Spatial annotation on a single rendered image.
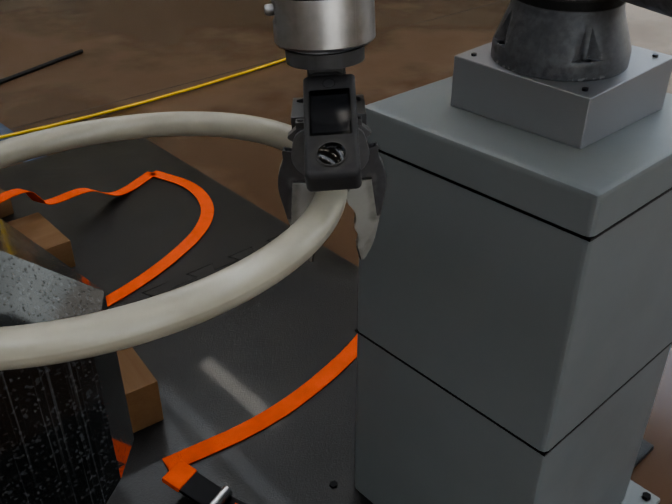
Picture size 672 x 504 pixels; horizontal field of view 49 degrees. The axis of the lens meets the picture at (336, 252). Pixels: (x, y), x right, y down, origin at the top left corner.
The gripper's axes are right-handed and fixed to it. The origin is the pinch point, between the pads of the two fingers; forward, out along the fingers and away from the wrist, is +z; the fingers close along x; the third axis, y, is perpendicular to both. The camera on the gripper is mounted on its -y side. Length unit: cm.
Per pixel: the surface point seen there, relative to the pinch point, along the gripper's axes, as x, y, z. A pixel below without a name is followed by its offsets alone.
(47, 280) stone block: 43, 28, 18
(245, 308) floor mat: 28, 109, 78
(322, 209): 0.9, -7.7, -8.5
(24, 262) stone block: 45, 27, 14
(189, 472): 33, 46, 75
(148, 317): 13.0, -21.8, -7.7
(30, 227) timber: 96, 140, 64
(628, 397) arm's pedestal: -48, 32, 49
